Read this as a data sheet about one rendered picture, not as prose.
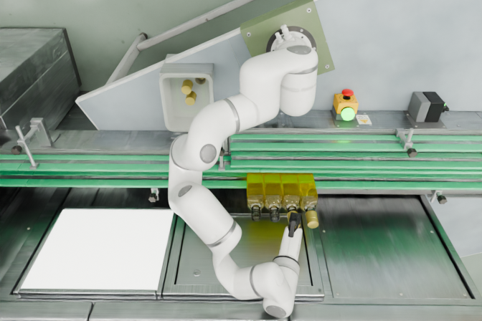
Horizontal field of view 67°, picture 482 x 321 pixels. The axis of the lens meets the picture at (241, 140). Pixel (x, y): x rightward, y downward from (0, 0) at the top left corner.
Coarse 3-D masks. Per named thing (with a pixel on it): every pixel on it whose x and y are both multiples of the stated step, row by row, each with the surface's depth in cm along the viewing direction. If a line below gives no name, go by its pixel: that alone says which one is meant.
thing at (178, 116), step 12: (168, 84) 125; (180, 84) 126; (204, 84) 126; (168, 96) 126; (180, 96) 129; (204, 96) 129; (168, 108) 126; (180, 108) 132; (192, 108) 132; (168, 120) 127; (180, 120) 133; (192, 120) 133
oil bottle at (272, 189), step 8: (264, 176) 124; (272, 176) 123; (264, 184) 121; (272, 184) 120; (280, 184) 121; (272, 192) 117; (280, 192) 117; (272, 200) 115; (280, 200) 115; (280, 208) 117
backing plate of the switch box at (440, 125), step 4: (404, 112) 132; (408, 112) 132; (408, 116) 130; (412, 120) 128; (440, 120) 128; (412, 124) 126; (416, 124) 126; (420, 124) 126; (424, 124) 126; (428, 124) 126; (432, 124) 126; (436, 124) 126; (440, 124) 126; (444, 124) 126; (420, 128) 124; (424, 128) 124; (428, 128) 124; (432, 128) 124; (436, 128) 124; (440, 128) 124; (444, 128) 124
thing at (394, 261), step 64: (0, 192) 142; (64, 192) 142; (128, 192) 144; (0, 256) 120; (320, 256) 119; (384, 256) 120; (448, 256) 120; (0, 320) 100; (64, 320) 100; (128, 320) 100; (192, 320) 100; (256, 320) 99; (320, 320) 99; (384, 320) 99; (448, 320) 99
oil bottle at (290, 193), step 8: (280, 176) 124; (288, 176) 123; (296, 176) 123; (288, 184) 120; (296, 184) 120; (288, 192) 117; (296, 192) 117; (288, 200) 115; (296, 200) 115; (296, 208) 116
